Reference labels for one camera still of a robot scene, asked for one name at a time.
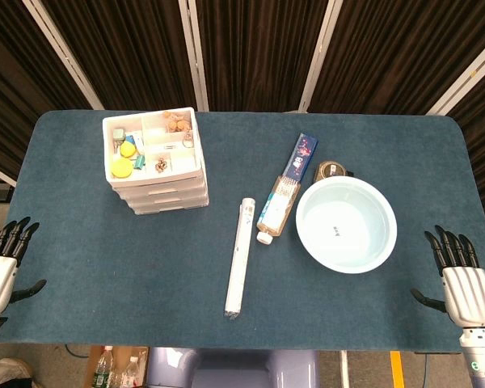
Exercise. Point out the small yellow round disc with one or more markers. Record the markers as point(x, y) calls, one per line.
point(127, 150)

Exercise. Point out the white table leg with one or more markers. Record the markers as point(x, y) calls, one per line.
point(344, 369)

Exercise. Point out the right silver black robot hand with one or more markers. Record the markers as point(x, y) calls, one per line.
point(466, 291)

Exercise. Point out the round brown tape measure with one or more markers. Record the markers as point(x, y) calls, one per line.
point(330, 169)

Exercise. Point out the long blue printed box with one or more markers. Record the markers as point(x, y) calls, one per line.
point(301, 155)

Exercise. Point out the lavender robot torso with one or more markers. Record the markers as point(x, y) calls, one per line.
point(234, 369)

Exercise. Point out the blue table cloth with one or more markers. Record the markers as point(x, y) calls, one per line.
point(145, 275)

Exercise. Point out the large yellow round disc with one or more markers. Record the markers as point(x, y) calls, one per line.
point(123, 168)

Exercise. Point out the pale green key fob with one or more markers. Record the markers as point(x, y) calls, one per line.
point(118, 134)

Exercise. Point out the toothpaste tube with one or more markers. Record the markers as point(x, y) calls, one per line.
point(277, 206)

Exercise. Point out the long white tube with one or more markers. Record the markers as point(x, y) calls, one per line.
point(239, 258)

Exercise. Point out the right lavender robot arm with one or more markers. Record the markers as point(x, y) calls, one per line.
point(483, 355)

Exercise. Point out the metal paper clip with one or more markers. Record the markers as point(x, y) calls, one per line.
point(169, 146)

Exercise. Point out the green binder clip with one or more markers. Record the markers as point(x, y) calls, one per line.
point(139, 162)

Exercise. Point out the white shoe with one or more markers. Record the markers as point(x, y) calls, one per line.
point(10, 369)

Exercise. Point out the small white tube blue cap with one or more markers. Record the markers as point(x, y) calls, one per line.
point(137, 141)

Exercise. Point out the pile of cork stoppers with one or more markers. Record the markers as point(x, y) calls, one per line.
point(175, 121)

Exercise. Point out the light blue plastic basin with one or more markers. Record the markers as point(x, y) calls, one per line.
point(345, 226)

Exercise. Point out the white drawer organizer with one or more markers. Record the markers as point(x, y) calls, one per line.
point(161, 190)

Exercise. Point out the copper bead cluster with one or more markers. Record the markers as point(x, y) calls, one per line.
point(161, 164)

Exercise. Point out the brown cardboard box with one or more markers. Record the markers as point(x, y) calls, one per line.
point(88, 369)

